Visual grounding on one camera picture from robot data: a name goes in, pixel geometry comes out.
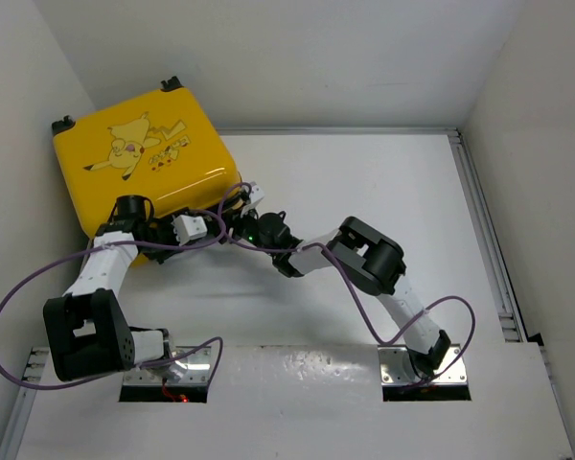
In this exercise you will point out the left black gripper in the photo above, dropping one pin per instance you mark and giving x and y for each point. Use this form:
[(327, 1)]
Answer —
[(167, 224)]

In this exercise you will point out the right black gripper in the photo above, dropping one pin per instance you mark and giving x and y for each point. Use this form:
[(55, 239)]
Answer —
[(234, 218)]

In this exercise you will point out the yellow suitcase with dark lining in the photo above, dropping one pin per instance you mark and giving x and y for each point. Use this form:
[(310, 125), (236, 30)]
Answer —
[(159, 145)]

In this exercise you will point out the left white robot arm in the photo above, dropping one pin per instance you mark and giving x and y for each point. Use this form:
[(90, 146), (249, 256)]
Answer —
[(87, 331)]

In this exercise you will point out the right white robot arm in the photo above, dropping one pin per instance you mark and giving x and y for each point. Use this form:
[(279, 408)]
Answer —
[(372, 264)]

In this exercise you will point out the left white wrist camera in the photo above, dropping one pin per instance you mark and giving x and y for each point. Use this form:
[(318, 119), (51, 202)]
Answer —
[(189, 229)]

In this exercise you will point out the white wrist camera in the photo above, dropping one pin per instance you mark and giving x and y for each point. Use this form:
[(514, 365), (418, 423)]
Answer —
[(255, 194), (189, 229)]

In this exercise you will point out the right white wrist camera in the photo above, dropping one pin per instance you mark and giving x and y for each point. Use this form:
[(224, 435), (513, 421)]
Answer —
[(255, 194)]

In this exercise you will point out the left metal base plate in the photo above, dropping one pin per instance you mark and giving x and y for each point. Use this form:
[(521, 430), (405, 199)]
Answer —
[(193, 370)]

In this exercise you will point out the metal base plate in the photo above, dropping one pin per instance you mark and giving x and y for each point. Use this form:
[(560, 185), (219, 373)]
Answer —
[(396, 370), (193, 370)]

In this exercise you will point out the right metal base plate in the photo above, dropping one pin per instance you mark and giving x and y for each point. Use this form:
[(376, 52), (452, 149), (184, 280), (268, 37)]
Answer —
[(396, 370)]

